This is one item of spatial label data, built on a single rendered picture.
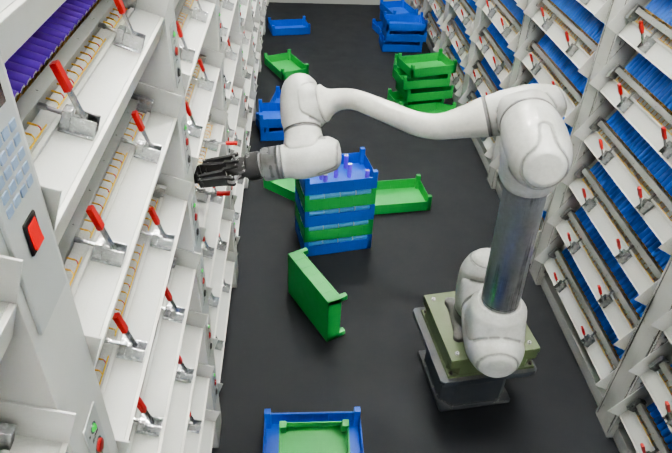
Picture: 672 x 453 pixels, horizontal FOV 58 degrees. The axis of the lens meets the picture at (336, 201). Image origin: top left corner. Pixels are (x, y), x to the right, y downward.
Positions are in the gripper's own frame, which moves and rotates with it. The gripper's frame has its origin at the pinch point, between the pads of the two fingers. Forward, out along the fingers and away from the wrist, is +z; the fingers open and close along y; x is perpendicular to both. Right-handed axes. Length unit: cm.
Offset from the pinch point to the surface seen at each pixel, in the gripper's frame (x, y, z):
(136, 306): -13, 61, -5
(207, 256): 26.6, 2.1, 1.0
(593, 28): 5, -67, -134
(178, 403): 27, 52, 1
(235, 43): 6, -111, -2
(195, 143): -12.0, 5.3, -6.7
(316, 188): 51, -61, -28
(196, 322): 25.7, 28.7, 0.2
